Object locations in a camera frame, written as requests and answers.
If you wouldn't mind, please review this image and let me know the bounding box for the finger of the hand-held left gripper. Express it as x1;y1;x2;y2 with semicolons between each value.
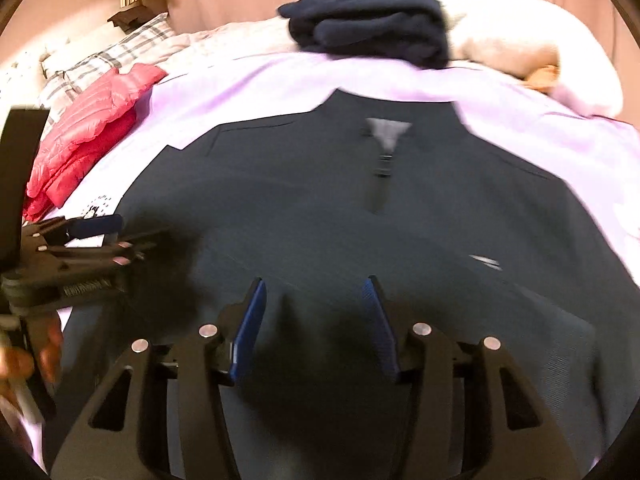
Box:
30;214;124;243
47;229;173;281

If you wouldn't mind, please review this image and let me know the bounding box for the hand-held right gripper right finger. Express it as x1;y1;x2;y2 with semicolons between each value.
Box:
362;275;583;480

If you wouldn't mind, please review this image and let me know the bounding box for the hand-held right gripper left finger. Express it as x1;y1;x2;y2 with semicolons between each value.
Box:
50;277;268;480

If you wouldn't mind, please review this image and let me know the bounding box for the dark teal zip jacket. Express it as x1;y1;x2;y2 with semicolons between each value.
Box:
45;87;640;480

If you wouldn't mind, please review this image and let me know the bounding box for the person's left hand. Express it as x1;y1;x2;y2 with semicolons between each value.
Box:
0;312;64;411

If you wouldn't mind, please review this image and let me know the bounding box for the red puffer jacket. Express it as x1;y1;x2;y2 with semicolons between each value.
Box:
22;63;168;223

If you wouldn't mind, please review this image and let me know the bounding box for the grey plaid pillow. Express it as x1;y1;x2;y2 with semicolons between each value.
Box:
37;12;176;126

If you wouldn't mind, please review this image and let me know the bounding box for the white pillow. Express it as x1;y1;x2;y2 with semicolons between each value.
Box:
0;22;126;106

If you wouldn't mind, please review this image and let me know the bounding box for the dark brown furniture piece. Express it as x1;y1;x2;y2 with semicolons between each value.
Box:
107;4;168;35

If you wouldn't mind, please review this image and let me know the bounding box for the purple floral bedsheet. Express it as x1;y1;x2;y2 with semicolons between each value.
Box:
20;52;640;461

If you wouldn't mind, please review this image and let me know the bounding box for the beige checked quilt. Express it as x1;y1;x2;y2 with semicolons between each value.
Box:
165;15;301;68

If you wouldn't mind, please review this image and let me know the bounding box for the navy folded garment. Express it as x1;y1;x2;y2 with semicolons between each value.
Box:
277;0;451;71

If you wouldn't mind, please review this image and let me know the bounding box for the white plush toy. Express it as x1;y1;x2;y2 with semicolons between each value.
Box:
435;0;626;118

